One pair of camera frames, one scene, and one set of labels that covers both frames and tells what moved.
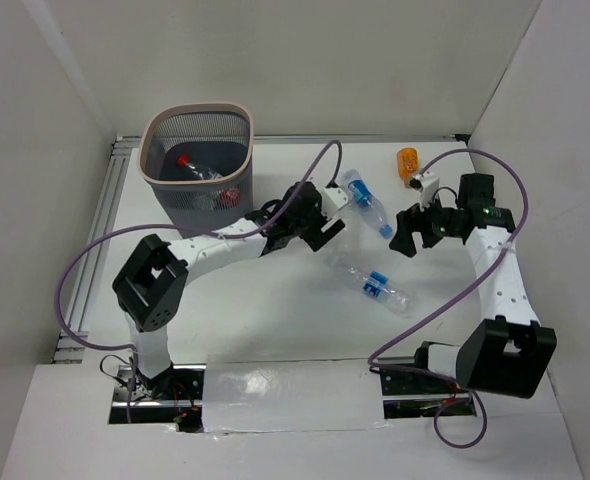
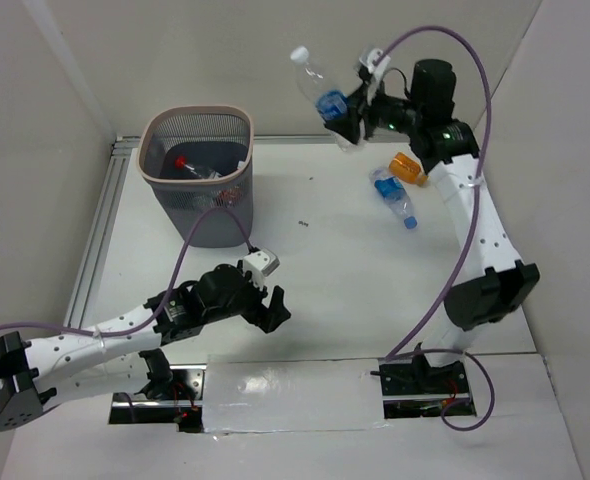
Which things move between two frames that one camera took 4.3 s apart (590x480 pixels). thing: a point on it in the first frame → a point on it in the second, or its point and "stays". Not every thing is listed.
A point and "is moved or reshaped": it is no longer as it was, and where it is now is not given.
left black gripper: (313, 226) → (257, 308)
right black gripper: (409, 221) → (347, 127)
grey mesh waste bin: (199, 158) stays
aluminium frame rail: (103, 217) stays
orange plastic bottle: (407, 164) is moved or reshaped
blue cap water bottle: (368, 202) → (392, 190)
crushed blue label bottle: (374, 285) → (330, 100)
